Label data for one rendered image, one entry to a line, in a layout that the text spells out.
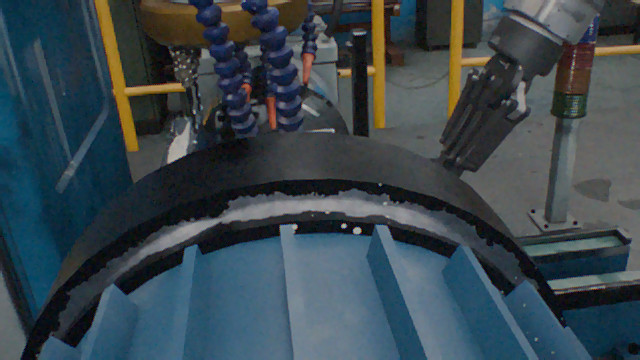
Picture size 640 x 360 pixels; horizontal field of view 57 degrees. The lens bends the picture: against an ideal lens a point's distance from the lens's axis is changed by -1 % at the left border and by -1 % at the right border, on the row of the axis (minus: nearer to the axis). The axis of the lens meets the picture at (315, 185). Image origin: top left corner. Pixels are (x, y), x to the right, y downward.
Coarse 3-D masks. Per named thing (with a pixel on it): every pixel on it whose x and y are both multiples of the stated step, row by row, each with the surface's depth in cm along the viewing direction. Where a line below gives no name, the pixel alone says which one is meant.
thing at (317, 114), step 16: (256, 64) 101; (256, 80) 93; (320, 80) 103; (208, 96) 106; (256, 96) 92; (304, 96) 92; (320, 96) 93; (208, 112) 95; (224, 112) 92; (256, 112) 92; (304, 112) 93; (320, 112) 94; (336, 112) 95; (208, 128) 93; (224, 128) 93; (272, 128) 94; (304, 128) 94; (320, 128) 95; (336, 128) 95; (208, 144) 94
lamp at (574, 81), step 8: (560, 72) 104; (568, 72) 103; (576, 72) 102; (584, 72) 102; (592, 72) 104; (560, 80) 105; (568, 80) 103; (576, 80) 103; (584, 80) 103; (560, 88) 105; (568, 88) 104; (576, 88) 103; (584, 88) 104
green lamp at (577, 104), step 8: (560, 96) 105; (568, 96) 105; (576, 96) 104; (584, 96) 104; (552, 104) 108; (560, 104) 106; (568, 104) 105; (576, 104) 105; (584, 104) 105; (560, 112) 107; (568, 112) 106; (576, 112) 106; (584, 112) 106
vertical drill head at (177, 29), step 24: (144, 0) 63; (168, 0) 61; (216, 0) 58; (240, 0) 59; (288, 0) 59; (144, 24) 61; (168, 24) 58; (192, 24) 57; (240, 24) 57; (288, 24) 60; (192, 48) 62; (264, 48) 63; (192, 72) 63; (192, 120) 66
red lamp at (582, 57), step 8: (568, 48) 101; (576, 48) 101; (584, 48) 100; (592, 48) 101; (568, 56) 102; (576, 56) 101; (584, 56) 101; (592, 56) 102; (560, 64) 104; (568, 64) 102; (576, 64) 102; (584, 64) 102; (592, 64) 103
